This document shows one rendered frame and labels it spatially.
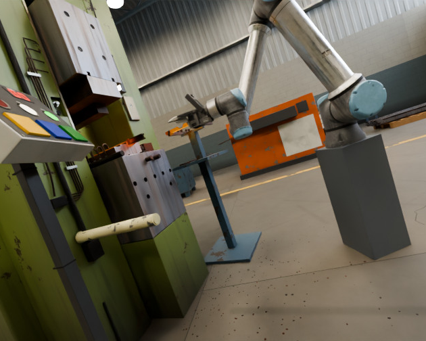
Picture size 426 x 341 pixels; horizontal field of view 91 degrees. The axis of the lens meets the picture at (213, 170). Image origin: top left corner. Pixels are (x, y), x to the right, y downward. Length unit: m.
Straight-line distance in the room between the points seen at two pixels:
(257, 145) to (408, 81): 6.59
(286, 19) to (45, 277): 1.57
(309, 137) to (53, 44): 4.17
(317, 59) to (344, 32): 8.59
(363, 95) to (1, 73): 1.48
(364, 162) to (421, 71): 9.05
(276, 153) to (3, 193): 4.14
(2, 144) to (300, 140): 4.42
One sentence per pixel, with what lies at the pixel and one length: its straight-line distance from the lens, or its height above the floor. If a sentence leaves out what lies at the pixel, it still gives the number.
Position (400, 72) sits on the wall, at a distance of 9.96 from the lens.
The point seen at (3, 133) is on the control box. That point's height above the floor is 0.98.
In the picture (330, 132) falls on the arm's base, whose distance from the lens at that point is 1.29.
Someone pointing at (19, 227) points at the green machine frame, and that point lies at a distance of 1.35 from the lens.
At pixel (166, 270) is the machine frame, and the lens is 1.25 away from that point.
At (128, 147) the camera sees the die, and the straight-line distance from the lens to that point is 1.29.
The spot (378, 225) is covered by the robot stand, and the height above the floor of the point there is 0.17.
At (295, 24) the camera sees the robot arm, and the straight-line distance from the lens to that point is 1.12.
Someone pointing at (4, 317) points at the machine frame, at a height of 0.38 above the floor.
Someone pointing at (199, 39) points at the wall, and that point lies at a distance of 9.69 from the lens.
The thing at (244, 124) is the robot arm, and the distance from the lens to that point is 0.97.
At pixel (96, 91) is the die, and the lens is 1.32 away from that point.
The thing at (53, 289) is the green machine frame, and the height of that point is 0.43.
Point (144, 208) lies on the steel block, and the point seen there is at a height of 0.63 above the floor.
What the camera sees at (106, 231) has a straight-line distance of 0.99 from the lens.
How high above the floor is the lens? 0.79
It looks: 5 degrees down
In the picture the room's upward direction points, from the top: 19 degrees counter-clockwise
